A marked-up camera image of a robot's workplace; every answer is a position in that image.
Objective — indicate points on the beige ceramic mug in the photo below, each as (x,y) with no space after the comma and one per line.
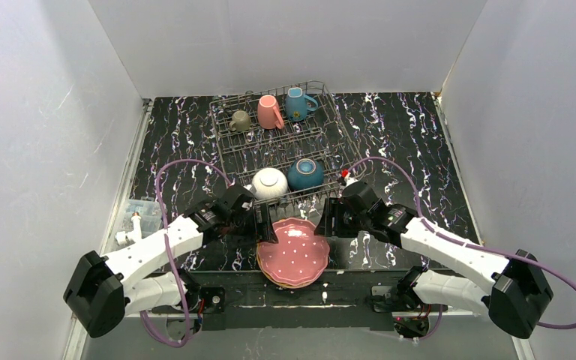
(240,121)

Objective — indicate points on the pink ceramic mug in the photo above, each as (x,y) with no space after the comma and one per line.
(268,113)

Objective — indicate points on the brown beige bowl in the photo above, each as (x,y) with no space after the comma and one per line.
(305,173)

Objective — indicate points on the yellow plate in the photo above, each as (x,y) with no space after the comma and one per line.
(287,275)

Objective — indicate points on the pink polka dot plate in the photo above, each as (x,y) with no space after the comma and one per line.
(297,242)

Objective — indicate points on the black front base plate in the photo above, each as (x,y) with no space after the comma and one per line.
(248,299)

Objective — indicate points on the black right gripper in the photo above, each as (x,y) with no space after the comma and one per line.
(329,222)

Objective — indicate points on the clear plastic storage box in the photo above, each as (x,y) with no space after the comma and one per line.
(136,220)

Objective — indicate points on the metal wire dish rack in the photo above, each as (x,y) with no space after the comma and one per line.
(322,136)

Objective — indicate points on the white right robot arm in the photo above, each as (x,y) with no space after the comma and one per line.
(512,293)

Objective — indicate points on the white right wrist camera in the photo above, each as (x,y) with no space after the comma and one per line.
(346,179)

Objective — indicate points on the white ceramic bowl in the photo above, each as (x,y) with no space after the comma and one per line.
(268,183)

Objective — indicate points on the blue ceramic mug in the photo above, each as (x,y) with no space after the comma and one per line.
(298,104)

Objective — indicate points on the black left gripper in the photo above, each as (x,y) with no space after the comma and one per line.
(262,222)

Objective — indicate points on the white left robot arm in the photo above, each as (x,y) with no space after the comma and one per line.
(103,289)

